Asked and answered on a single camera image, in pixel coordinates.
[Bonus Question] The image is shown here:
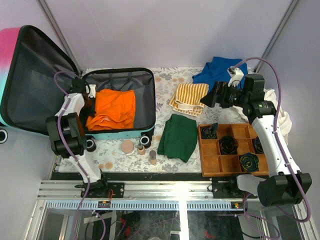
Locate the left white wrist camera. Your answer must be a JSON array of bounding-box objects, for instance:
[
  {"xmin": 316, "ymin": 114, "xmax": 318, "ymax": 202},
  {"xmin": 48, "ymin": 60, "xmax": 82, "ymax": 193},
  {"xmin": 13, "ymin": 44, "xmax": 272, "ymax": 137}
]
[{"xmin": 86, "ymin": 84, "xmax": 96, "ymax": 99}]

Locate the blue garment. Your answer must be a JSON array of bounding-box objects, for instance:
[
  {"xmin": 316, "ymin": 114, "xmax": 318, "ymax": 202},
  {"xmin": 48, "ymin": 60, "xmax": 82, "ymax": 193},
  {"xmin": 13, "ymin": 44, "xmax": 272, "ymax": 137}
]
[{"xmin": 192, "ymin": 56, "xmax": 242, "ymax": 92}]

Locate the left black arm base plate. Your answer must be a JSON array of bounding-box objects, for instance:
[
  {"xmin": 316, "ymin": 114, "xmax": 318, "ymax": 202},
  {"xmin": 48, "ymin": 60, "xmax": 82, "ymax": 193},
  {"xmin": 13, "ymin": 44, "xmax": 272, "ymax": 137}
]
[{"xmin": 85, "ymin": 181, "xmax": 125, "ymax": 199}]

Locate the rolled black belt centre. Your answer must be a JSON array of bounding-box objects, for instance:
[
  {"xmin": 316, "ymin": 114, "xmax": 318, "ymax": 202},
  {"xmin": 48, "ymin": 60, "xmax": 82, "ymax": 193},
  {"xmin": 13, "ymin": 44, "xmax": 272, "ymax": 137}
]
[{"xmin": 219, "ymin": 135, "xmax": 239, "ymax": 155}]

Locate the rolled dark belt bottom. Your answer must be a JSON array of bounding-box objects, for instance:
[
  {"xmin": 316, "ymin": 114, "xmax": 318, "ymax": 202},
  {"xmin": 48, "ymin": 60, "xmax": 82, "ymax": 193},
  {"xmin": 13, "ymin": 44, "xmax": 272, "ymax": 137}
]
[{"xmin": 239, "ymin": 152, "xmax": 260, "ymax": 173}]

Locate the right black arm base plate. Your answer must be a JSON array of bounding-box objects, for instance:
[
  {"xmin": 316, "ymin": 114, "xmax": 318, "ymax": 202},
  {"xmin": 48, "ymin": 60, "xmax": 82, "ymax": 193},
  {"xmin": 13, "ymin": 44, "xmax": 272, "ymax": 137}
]
[{"xmin": 211, "ymin": 181, "xmax": 246, "ymax": 199}]

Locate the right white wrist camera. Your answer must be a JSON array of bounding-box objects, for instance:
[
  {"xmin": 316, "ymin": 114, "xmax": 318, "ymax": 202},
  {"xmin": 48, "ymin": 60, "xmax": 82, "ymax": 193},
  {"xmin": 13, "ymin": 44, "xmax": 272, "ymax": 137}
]
[{"xmin": 227, "ymin": 66, "xmax": 244, "ymax": 87}]

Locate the dark green garment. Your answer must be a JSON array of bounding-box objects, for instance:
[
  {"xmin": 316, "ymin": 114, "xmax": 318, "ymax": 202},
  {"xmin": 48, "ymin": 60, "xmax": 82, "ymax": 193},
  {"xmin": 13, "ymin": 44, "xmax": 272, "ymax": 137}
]
[{"xmin": 157, "ymin": 114, "xmax": 198, "ymax": 163}]

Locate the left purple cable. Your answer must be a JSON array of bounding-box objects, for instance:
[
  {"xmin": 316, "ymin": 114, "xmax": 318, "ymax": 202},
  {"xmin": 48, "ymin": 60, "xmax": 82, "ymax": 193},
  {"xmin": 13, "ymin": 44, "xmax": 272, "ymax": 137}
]
[{"xmin": 53, "ymin": 71, "xmax": 106, "ymax": 240}]

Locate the orange garment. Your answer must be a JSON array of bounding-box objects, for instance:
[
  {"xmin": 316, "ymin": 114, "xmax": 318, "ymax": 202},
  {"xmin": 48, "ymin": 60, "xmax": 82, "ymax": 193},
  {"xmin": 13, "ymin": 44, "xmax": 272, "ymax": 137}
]
[{"xmin": 86, "ymin": 89, "xmax": 136, "ymax": 132}]

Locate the wooden compartment tray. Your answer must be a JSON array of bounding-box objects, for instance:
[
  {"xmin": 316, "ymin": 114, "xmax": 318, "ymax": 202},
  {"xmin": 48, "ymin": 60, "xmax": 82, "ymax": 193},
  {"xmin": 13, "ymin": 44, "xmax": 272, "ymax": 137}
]
[{"xmin": 198, "ymin": 123, "xmax": 269, "ymax": 177}]

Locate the aluminium rail frame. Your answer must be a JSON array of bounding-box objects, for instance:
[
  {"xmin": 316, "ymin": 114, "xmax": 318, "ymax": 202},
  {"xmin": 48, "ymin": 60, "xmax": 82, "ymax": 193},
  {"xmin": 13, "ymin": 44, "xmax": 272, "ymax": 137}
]
[{"xmin": 24, "ymin": 179, "xmax": 316, "ymax": 240}]

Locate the round peach compact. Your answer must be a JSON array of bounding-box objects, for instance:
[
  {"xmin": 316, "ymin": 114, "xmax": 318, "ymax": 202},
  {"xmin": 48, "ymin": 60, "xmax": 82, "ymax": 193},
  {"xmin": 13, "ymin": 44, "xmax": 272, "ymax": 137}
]
[{"xmin": 120, "ymin": 140, "xmax": 135, "ymax": 154}]

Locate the rolled black belt right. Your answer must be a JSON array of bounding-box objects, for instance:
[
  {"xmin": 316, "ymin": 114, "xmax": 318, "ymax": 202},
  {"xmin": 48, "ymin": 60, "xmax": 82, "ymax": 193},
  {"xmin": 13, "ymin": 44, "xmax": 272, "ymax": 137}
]
[{"xmin": 252, "ymin": 137, "xmax": 264, "ymax": 154}]

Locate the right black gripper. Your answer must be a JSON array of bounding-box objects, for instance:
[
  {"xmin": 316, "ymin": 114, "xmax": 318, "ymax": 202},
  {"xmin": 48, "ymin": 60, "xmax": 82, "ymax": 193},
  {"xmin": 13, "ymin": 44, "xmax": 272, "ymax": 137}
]
[{"xmin": 199, "ymin": 81, "xmax": 249, "ymax": 109}]

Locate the small bottle grey cap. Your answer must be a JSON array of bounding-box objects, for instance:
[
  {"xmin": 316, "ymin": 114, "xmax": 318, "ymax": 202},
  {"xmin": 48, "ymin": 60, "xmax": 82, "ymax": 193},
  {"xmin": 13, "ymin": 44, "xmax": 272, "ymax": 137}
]
[{"xmin": 149, "ymin": 150, "xmax": 157, "ymax": 165}]

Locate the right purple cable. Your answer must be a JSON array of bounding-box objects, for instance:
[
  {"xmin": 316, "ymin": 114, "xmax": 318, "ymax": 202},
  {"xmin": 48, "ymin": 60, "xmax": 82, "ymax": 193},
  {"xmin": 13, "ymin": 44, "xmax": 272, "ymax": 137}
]
[{"xmin": 229, "ymin": 57, "xmax": 312, "ymax": 238}]

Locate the yellow white striped towel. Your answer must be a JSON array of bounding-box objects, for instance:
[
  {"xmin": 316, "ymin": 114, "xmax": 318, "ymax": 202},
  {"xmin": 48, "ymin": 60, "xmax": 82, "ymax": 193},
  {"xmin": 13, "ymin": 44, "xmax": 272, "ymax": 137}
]
[{"xmin": 169, "ymin": 83, "xmax": 209, "ymax": 117}]

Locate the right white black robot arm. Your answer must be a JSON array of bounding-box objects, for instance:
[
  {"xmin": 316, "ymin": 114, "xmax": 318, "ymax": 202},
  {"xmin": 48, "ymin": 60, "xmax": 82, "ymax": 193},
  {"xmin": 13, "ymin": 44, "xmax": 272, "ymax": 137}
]
[{"xmin": 212, "ymin": 74, "xmax": 312, "ymax": 207}]

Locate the white crumpled garment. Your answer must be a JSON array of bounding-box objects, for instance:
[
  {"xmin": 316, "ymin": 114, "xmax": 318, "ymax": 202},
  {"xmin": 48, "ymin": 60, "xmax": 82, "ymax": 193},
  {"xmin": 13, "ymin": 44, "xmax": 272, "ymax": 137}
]
[{"xmin": 232, "ymin": 87, "xmax": 293, "ymax": 147}]

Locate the pink teal open suitcase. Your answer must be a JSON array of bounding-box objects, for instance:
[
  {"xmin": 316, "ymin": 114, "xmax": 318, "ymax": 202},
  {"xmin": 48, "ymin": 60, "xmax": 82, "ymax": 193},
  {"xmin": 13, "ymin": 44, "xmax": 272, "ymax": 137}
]
[{"xmin": 0, "ymin": 25, "xmax": 156, "ymax": 143}]

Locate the rolled black belt top-left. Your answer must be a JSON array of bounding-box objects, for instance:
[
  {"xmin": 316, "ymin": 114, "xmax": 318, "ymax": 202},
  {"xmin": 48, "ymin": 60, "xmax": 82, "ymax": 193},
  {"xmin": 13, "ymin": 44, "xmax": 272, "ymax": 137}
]
[{"xmin": 200, "ymin": 123, "xmax": 218, "ymax": 140}]

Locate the floral patterned table mat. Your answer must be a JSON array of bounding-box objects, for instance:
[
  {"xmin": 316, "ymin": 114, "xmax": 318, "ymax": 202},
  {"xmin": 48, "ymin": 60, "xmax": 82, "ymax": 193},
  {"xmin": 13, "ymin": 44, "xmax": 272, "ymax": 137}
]
[{"xmin": 87, "ymin": 67, "xmax": 247, "ymax": 174}]

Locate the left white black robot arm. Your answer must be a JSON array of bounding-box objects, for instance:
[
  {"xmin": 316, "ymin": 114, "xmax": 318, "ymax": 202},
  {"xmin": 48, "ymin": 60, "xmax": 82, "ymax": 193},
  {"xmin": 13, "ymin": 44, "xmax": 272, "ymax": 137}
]
[{"xmin": 46, "ymin": 77, "xmax": 199, "ymax": 198}]

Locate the small bottle black cap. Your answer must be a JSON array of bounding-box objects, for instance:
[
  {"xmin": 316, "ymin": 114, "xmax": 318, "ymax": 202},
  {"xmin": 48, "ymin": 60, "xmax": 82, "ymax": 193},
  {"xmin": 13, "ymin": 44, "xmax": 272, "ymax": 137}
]
[{"xmin": 137, "ymin": 143, "xmax": 146, "ymax": 155}]

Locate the purple cable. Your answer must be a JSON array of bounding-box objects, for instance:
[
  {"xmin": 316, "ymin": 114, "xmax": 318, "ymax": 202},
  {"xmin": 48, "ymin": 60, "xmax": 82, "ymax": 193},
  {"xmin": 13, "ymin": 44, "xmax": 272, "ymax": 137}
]
[
  {"xmin": 53, "ymin": 71, "xmax": 106, "ymax": 240},
  {"xmin": 229, "ymin": 57, "xmax": 312, "ymax": 238}
]

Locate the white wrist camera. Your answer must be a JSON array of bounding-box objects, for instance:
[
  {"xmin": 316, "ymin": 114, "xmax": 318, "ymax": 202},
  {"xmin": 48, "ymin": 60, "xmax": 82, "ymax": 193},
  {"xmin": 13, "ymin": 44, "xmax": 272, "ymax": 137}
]
[
  {"xmin": 86, "ymin": 84, "xmax": 96, "ymax": 99},
  {"xmin": 227, "ymin": 66, "xmax": 244, "ymax": 87}
]

